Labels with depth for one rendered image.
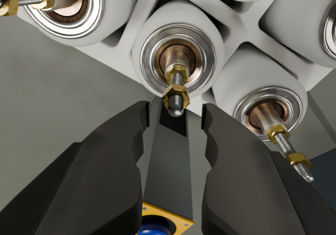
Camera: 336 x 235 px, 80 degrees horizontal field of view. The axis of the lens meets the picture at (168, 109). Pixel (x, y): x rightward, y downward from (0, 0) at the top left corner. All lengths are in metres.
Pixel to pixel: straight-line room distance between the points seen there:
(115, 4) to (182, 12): 0.06
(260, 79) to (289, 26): 0.06
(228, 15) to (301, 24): 0.08
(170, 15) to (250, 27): 0.12
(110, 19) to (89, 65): 0.32
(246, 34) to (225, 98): 0.09
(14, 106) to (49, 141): 0.13
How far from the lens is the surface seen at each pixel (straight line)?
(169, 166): 0.30
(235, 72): 0.26
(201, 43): 0.20
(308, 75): 0.34
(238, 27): 0.28
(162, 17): 0.20
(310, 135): 0.67
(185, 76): 0.17
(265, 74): 0.24
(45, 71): 0.58
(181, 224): 0.28
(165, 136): 0.34
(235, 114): 0.24
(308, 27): 0.23
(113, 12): 0.21
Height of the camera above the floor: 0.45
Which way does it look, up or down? 58 degrees down
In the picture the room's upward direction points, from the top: 174 degrees counter-clockwise
